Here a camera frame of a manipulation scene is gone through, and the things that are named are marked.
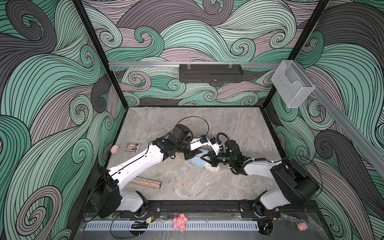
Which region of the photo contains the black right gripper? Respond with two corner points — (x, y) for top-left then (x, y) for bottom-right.
(200, 149), (235, 168)

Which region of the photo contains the white plush teddy bear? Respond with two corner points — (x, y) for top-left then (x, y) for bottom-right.
(201, 157), (221, 173)

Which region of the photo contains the light blue fleece hoodie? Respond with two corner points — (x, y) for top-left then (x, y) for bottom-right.
(187, 150), (211, 169)

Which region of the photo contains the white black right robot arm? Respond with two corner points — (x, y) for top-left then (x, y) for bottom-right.
(201, 140), (320, 215)

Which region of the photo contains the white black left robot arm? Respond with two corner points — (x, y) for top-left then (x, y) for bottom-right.
(88, 124), (209, 219)

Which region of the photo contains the colourful card box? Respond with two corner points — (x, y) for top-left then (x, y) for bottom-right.
(124, 142), (141, 153)

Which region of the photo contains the glitter multicolour tube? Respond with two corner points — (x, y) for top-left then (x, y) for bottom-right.
(130, 177), (162, 190)

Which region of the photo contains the pink round wooden block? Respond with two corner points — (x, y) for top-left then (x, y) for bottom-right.
(111, 145), (120, 155)

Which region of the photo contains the pink plush toy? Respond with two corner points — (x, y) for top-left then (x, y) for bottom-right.
(173, 214), (188, 232)

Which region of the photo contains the small pink toy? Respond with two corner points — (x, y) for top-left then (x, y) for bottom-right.
(297, 222), (308, 232)

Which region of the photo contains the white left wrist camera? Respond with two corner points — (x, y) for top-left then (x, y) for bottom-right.
(190, 136), (208, 151)

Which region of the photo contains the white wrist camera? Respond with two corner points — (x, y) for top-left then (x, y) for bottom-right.
(209, 137), (223, 155)
(190, 136), (208, 151)

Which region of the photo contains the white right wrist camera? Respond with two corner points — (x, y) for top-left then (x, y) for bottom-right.
(209, 137), (223, 155)

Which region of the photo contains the black wall-mounted tray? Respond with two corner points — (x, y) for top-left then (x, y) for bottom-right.
(179, 65), (244, 84)

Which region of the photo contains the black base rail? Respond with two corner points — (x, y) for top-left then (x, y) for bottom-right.
(140, 200), (271, 214)

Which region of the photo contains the clear acrylic wall bin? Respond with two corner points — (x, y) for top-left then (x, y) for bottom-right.
(271, 60), (315, 109)

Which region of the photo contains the aluminium rail back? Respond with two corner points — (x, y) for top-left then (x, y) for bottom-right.
(108, 61), (280, 69)

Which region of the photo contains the aluminium rail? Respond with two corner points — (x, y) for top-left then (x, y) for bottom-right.
(108, 61), (280, 69)
(295, 63), (384, 176)

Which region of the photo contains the aluminium rail right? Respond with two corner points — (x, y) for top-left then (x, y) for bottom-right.
(295, 63), (384, 176)

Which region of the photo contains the white slotted cable duct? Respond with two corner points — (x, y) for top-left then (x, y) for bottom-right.
(85, 220), (259, 232)

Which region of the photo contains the black cage corner post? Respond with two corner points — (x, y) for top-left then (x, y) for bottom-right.
(262, 0), (329, 111)

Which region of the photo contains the black left corner post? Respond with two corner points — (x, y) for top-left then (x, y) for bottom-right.
(73, 0), (129, 111)

